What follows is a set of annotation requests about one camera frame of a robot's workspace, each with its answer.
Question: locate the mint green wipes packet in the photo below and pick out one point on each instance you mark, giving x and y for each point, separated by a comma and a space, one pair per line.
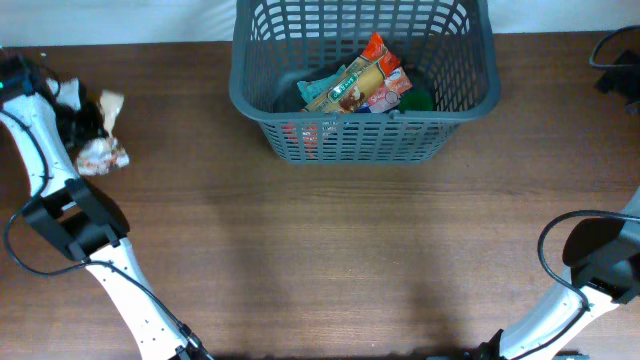
310, 90

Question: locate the spaghetti packet orange ends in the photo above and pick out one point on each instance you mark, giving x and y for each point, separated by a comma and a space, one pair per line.
338, 139

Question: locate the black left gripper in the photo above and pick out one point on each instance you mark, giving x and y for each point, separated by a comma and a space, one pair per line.
91, 121

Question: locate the green lid jar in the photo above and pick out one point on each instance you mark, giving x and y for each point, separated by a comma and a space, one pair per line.
416, 100

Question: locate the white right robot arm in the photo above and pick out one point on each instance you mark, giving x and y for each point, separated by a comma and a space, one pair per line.
601, 273

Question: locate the grey plastic basket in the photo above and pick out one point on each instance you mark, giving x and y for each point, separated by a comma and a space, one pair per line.
445, 47

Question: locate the beige Panisse snack bag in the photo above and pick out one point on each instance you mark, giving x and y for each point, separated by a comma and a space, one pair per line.
104, 153

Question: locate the Kleenex tissue multipack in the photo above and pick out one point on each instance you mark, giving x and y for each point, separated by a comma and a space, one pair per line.
387, 97

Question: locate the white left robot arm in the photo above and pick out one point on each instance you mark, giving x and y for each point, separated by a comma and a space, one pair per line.
80, 221

